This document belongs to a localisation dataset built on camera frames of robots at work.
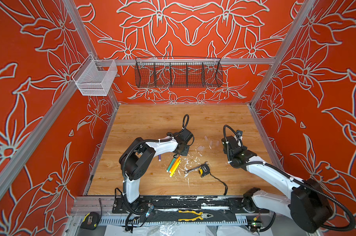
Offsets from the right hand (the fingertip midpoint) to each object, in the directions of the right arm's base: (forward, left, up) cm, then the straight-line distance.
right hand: (231, 144), depth 86 cm
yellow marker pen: (-12, +34, -8) cm, 37 cm away
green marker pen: (-9, +36, -7) cm, 38 cm away
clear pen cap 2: (+3, +17, -9) cm, 19 cm away
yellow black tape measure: (-13, +17, -5) cm, 22 cm away
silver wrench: (-13, +27, -8) cm, 31 cm away
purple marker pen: (-4, +44, -8) cm, 45 cm away
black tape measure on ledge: (-36, +74, -5) cm, 82 cm away
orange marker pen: (-9, +34, -7) cm, 36 cm away
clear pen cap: (+10, +12, -9) cm, 18 cm away
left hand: (+1, +28, -8) cm, 29 cm away
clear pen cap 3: (+5, +10, -8) cm, 14 cm away
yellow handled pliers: (-34, +21, -7) cm, 41 cm away
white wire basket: (+38, +86, +23) cm, 96 cm away
